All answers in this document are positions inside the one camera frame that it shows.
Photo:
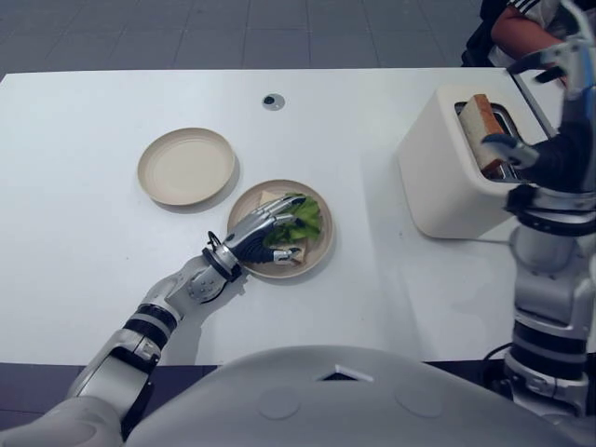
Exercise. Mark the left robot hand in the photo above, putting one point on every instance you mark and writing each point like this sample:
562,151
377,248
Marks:
251,230

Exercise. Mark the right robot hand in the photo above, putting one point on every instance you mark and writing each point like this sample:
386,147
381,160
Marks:
570,149

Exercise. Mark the bread slice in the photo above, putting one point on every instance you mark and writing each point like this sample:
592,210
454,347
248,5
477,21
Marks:
477,125
284,246

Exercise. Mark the green lettuce leaf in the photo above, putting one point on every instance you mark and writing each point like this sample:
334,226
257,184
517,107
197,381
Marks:
305,219

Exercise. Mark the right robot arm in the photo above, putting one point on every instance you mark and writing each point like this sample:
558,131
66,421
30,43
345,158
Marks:
545,298

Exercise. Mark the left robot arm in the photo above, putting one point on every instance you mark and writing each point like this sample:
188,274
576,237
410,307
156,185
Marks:
139,340

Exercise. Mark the beige plate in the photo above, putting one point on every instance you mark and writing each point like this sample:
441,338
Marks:
321,242
186,165

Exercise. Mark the person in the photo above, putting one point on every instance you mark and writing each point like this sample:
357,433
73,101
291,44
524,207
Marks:
517,28

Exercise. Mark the cream toaster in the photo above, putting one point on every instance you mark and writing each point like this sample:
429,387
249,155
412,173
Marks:
433,177

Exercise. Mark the robot body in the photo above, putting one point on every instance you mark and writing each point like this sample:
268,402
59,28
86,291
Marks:
326,410

